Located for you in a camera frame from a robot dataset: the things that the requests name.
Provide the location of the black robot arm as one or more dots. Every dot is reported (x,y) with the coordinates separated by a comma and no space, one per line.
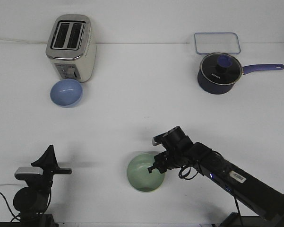
(33,200)
(266,202)

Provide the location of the dark blue saucepan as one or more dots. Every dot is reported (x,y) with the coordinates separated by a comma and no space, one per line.
(216,89)

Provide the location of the silver two-slot toaster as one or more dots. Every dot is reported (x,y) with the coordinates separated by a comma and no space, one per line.
(71,47)

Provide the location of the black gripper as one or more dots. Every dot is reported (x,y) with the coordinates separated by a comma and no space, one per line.
(173,156)
(48,163)

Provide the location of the blue bowl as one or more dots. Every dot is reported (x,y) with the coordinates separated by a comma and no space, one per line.
(66,93)

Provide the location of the green bowl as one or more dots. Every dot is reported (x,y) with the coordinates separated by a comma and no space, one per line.
(138,175)

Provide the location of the clear container lid blue rim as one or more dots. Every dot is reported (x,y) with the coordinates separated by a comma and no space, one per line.
(206,43)

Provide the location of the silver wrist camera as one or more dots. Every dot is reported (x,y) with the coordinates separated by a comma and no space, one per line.
(161,139)
(28,173)

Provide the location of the glass pot lid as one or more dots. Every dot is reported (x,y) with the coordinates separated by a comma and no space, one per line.
(221,68)

